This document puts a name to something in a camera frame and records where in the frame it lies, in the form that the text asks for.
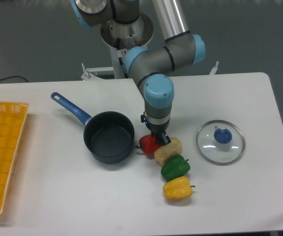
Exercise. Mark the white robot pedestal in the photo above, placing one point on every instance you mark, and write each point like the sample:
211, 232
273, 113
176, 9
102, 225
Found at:
120, 38

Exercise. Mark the glass lid blue knob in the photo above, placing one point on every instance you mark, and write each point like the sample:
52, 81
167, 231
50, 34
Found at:
220, 142

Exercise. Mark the red bell pepper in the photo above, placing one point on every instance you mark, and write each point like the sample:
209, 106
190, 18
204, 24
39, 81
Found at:
149, 145

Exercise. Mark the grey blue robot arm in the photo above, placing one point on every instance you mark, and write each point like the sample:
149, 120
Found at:
149, 70

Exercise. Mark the dark pot blue handle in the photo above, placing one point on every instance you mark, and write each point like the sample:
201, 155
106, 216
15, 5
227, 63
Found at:
109, 136

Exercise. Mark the yellow bell pepper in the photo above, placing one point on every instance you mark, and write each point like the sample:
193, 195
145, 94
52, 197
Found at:
177, 189

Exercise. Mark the white table bracket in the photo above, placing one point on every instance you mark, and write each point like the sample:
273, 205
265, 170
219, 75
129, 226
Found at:
214, 69

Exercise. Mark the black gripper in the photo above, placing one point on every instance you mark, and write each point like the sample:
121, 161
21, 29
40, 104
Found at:
157, 123

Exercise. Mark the beige bread loaf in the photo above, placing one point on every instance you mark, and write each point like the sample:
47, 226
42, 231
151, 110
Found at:
163, 153

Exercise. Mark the green bell pepper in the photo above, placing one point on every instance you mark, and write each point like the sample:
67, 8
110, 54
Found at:
176, 166

